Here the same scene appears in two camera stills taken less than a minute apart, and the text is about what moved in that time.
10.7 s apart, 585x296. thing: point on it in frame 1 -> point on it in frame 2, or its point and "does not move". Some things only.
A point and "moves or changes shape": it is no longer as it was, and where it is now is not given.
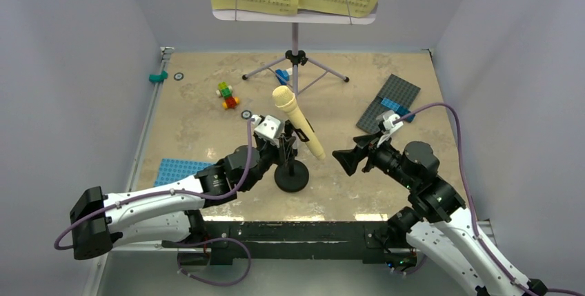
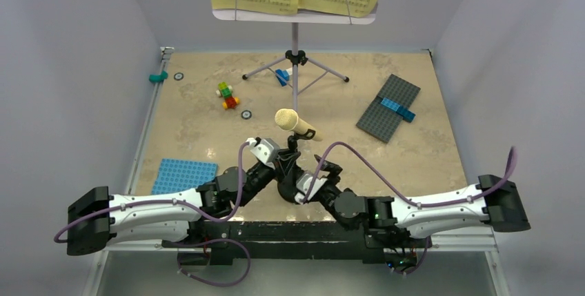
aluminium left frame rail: x=165 y=55 does not move
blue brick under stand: x=283 y=74 does not move
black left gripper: x=281 y=153 -> x=281 y=159
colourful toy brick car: x=226 y=91 does not move
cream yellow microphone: x=285 y=96 moves or changes shape
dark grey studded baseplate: x=394 y=89 does not move
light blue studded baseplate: x=171 y=170 does not move
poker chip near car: x=246 y=114 does not move
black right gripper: x=348 y=158 -> x=334 y=170
